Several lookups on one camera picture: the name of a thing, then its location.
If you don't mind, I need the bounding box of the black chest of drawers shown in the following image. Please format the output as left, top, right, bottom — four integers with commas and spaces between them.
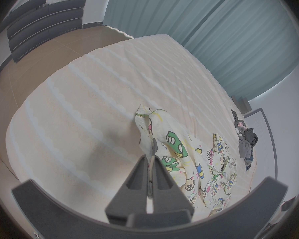
7, 0, 86, 64

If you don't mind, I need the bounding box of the grey bedside table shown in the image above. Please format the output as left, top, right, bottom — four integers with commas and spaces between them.
231, 96, 251, 113

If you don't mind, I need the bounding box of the pile of clothes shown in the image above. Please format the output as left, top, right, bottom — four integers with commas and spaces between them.
230, 109, 259, 171

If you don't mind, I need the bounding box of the bed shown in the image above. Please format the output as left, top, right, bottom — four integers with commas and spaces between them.
5, 34, 279, 206

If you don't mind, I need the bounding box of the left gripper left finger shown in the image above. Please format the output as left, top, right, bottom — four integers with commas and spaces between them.
105, 143, 152, 228

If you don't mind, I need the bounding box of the white printed pyjama top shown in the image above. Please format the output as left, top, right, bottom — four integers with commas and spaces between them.
135, 105, 238, 211

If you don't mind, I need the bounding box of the blue-green curtain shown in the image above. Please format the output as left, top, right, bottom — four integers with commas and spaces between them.
103, 0, 299, 101

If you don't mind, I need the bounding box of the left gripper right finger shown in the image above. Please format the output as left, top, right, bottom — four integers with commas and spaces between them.
151, 138, 195, 217

